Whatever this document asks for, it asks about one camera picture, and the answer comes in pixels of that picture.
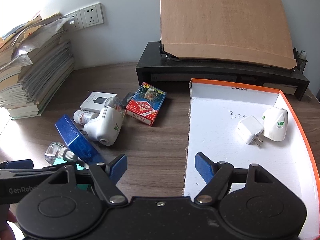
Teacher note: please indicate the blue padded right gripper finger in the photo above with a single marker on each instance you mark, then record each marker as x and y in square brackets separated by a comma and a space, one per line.
[116, 168]
[205, 167]

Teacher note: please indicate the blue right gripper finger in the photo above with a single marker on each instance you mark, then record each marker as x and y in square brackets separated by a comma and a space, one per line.
[17, 164]

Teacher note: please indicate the clear glass liquid bottle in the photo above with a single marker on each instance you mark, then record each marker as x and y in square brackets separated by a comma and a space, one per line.
[56, 150]

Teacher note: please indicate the white mosquito heater with bottle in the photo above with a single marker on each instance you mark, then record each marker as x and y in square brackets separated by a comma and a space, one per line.
[106, 126]

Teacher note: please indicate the blue plastic case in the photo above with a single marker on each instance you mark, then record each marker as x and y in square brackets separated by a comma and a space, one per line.
[76, 142]

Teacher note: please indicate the red blue playing card box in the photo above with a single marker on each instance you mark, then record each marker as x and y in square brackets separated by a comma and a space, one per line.
[145, 104]

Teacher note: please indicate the teal mosquito coil box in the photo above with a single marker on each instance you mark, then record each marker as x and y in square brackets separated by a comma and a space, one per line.
[81, 172]

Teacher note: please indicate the person's hand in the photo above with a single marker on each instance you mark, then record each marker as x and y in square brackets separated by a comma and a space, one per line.
[7, 233]

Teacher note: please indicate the orange white cardboard box lid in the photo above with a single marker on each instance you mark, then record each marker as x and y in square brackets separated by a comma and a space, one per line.
[216, 109]

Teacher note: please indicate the white USB charger plug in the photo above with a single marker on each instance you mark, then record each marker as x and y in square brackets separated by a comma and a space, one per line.
[250, 130]

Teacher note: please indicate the black charger plug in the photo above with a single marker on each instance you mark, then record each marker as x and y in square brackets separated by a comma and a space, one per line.
[125, 101]

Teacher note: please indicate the white charger packaging box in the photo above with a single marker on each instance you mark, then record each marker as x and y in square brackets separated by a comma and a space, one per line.
[95, 101]

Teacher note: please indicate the white mosquito repellent heater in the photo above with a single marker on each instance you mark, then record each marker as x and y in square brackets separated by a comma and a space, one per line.
[275, 120]

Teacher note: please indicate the stack of books and papers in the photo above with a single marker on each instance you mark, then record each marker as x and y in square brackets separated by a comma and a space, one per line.
[36, 59]

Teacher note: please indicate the black monitor riser shelf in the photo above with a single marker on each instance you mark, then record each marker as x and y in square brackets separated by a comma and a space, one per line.
[155, 65]

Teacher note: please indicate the black mesh pen holder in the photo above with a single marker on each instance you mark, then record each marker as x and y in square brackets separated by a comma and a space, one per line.
[300, 57]

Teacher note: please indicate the wooden book stand board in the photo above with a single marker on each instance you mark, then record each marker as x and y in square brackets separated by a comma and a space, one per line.
[252, 31]

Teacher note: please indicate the white left wall socket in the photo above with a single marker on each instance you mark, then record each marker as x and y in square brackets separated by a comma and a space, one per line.
[74, 22]

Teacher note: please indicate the white double wall socket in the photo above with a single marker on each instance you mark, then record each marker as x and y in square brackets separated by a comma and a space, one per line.
[92, 15]

